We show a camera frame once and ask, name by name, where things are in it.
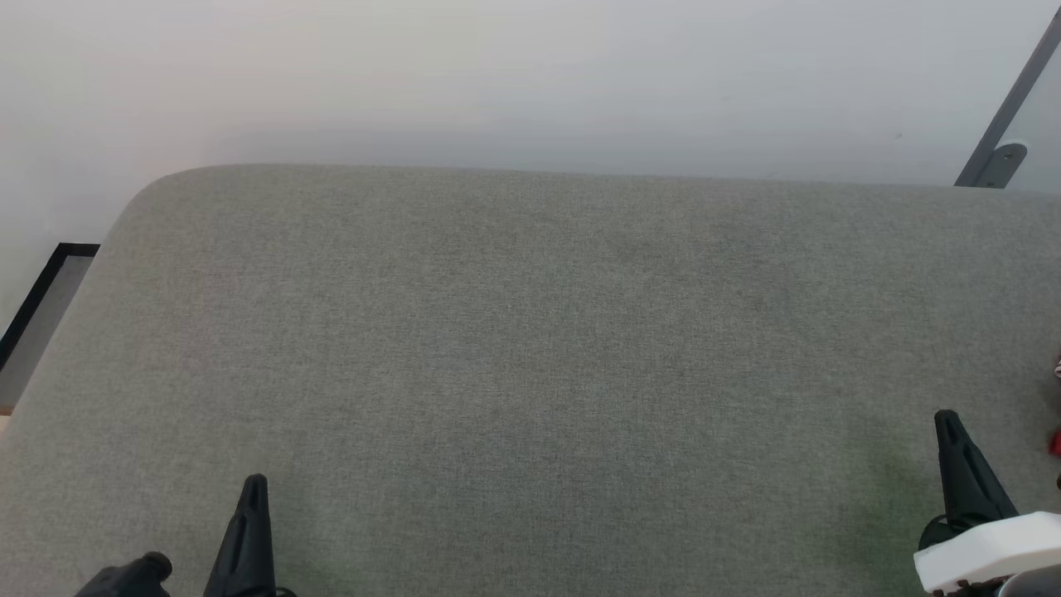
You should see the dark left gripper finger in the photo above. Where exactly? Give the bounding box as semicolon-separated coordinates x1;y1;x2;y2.
203;473;278;597

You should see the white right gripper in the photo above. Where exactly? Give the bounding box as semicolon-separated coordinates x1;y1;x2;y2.
913;409;1061;595

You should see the black framed floor panel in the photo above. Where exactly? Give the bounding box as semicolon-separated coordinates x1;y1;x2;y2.
0;243;101;415

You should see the grey fabric sofa cushion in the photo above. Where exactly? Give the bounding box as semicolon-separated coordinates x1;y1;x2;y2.
0;163;1061;597

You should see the grey metal post bracket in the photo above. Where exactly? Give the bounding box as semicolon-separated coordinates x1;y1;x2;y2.
970;143;1029;189

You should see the grey metal post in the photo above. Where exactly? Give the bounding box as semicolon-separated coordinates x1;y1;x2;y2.
953;8;1061;189

